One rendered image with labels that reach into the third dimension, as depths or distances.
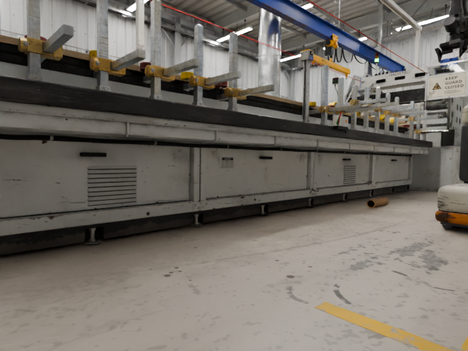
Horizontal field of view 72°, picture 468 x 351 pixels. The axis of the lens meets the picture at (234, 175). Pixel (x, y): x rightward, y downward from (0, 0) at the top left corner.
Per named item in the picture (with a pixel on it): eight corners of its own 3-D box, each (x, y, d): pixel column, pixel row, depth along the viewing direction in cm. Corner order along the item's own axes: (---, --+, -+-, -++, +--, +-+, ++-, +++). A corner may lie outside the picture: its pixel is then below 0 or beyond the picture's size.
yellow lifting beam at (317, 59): (349, 78, 808) (350, 65, 806) (312, 63, 690) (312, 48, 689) (346, 78, 814) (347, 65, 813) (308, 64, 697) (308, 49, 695)
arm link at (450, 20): (466, 19, 180) (448, 24, 186) (462, 4, 173) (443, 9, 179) (463, 37, 177) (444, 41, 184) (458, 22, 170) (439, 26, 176)
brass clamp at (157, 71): (175, 80, 156) (175, 69, 156) (150, 74, 147) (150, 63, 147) (168, 81, 161) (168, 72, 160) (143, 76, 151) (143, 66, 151)
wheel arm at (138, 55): (146, 60, 120) (146, 49, 120) (137, 59, 117) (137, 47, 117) (100, 80, 151) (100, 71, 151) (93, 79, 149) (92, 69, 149)
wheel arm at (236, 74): (241, 79, 154) (242, 70, 154) (236, 78, 152) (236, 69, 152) (188, 92, 186) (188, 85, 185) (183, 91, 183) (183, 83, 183)
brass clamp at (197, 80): (214, 88, 173) (214, 79, 173) (194, 84, 164) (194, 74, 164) (207, 90, 178) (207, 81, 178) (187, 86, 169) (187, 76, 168)
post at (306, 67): (309, 122, 238) (310, 60, 236) (306, 122, 235) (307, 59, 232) (304, 123, 241) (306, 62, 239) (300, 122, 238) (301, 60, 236)
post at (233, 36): (236, 117, 187) (237, 33, 185) (232, 116, 185) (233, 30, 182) (232, 118, 190) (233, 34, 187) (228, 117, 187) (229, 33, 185)
